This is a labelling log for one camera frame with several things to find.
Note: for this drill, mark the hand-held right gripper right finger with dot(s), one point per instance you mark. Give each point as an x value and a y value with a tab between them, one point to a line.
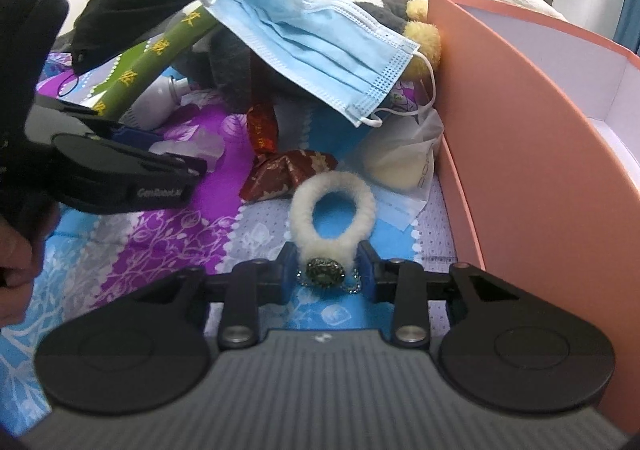
366	275

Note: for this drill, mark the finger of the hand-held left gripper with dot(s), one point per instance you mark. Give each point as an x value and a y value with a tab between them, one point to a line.
135	135
185	165

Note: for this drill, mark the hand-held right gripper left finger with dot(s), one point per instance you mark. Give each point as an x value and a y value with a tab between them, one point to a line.
287	275

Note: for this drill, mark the clear plastic wrapper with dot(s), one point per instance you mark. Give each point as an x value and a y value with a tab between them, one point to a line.
205	145

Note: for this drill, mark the dark red patterned pouch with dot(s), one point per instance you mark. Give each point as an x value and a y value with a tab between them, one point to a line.
285	175

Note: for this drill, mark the clear bag with cream cloth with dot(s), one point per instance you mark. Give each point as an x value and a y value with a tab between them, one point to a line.
395	165

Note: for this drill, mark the pink cardboard box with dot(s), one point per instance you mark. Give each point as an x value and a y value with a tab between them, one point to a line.
525	155

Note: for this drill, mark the person's left hand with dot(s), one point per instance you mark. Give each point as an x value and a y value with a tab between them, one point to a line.
25	275

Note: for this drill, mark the white plastic bottle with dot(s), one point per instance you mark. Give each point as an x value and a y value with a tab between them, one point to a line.
150	105

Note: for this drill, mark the green snake plush toy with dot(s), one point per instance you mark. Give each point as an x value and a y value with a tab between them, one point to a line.
150	55

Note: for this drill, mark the striped floral bed sheet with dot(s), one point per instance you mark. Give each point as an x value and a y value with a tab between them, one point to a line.
150	240

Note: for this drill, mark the grey penguin plush toy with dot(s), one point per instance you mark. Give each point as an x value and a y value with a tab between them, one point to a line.
227	67

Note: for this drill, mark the blue face mask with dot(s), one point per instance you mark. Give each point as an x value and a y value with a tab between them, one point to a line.
310	50

